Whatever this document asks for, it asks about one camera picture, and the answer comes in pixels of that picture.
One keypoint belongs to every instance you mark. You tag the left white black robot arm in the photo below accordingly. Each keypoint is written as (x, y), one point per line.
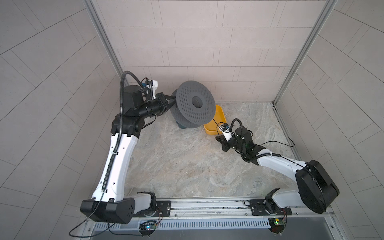
(126, 129)

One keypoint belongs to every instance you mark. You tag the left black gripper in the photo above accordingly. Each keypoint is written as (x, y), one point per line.
(158, 101)

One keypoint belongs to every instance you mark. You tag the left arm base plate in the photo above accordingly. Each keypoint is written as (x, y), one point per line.
(161, 207)

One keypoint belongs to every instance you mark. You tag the yellow plastic bin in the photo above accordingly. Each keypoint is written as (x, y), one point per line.
(212, 127)

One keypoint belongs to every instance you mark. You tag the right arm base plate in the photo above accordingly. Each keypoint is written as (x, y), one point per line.
(266, 208)

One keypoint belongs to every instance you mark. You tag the right circuit board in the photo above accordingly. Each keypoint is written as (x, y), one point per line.
(277, 225)

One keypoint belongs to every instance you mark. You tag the dark grey cable spool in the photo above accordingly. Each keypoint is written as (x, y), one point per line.
(195, 105)

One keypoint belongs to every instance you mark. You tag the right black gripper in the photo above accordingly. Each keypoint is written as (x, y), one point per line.
(221, 139)

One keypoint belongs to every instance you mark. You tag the aluminium mounting rail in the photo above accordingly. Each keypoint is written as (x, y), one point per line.
(207, 210)

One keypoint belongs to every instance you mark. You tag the circuit board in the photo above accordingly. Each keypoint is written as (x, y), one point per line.
(277, 225)
(148, 226)

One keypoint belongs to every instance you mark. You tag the teal plastic bin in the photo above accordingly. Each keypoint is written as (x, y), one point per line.
(181, 126)

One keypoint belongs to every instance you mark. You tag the left circuit board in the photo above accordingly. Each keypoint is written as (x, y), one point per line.
(148, 226)

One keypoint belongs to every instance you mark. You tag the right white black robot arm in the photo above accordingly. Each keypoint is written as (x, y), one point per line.
(315, 188)

